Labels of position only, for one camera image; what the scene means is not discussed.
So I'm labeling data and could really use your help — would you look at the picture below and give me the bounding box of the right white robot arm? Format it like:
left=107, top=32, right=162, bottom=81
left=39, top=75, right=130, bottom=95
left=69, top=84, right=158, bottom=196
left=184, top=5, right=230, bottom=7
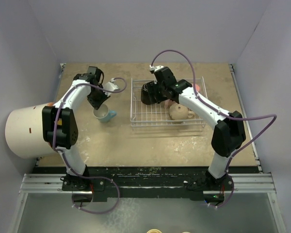
left=146, top=66, right=246, bottom=190

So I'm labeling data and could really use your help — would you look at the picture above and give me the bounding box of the aluminium front frame rail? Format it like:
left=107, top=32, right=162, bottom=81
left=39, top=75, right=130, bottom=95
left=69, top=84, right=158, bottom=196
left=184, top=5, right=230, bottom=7
left=20, top=174, right=276, bottom=196

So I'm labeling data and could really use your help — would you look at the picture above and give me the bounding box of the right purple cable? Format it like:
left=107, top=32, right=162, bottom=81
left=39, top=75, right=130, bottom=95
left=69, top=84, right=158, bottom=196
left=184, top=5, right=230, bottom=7
left=151, top=50, right=279, bottom=209

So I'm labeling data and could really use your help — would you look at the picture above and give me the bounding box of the salmon tall tumbler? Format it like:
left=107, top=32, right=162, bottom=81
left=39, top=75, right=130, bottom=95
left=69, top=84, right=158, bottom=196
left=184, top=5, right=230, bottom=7
left=192, top=83, right=201, bottom=93

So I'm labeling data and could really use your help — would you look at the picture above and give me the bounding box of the pink cup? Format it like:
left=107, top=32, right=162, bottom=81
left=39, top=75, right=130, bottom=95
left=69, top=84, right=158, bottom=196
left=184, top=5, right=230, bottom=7
left=164, top=100, right=176, bottom=109

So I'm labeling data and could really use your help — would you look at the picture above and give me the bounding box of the light blue ceramic mug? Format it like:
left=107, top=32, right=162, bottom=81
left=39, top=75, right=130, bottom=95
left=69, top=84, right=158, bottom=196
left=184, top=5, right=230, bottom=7
left=93, top=104, right=117, bottom=123

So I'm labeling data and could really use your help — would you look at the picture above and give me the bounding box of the large cream cylindrical bucket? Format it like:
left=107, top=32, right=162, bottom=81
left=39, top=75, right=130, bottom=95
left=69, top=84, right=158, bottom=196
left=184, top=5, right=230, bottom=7
left=5, top=102, right=54, bottom=159

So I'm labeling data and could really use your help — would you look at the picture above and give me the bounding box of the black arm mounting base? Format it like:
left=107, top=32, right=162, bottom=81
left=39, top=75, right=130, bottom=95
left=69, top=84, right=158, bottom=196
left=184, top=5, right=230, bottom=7
left=60, top=166, right=233, bottom=202

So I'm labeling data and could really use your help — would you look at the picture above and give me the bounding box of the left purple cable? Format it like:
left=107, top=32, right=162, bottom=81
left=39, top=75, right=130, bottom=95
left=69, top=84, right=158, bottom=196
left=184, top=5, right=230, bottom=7
left=52, top=77, right=127, bottom=214

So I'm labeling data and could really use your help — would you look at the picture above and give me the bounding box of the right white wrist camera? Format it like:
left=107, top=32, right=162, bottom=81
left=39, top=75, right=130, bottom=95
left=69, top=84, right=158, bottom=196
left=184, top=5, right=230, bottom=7
left=149, top=65, right=164, bottom=74

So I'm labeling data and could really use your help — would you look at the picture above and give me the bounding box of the purple cable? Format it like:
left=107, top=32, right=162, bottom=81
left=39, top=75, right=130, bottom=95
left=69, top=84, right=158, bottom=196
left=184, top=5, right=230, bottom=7
left=52, top=77, right=127, bottom=214
left=151, top=50, right=279, bottom=209

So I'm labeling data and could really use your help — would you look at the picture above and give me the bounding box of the white wire dish rack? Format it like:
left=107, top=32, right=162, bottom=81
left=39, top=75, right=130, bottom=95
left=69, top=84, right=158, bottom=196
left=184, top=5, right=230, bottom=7
left=130, top=79, right=206, bottom=128

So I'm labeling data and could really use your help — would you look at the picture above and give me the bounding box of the right aluminium table rail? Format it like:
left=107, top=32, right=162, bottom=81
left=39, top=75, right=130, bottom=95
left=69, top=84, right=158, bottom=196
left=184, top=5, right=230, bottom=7
left=228, top=64, right=263, bottom=174

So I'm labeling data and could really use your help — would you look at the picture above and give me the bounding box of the black hexagonal ceramic mug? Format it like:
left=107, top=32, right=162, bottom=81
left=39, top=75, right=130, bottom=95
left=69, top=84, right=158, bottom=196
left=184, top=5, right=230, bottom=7
left=141, top=81, right=158, bottom=105

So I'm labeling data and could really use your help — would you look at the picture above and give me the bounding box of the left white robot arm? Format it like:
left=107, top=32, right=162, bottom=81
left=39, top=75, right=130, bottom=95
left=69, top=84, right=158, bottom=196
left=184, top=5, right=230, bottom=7
left=42, top=67, right=118, bottom=190

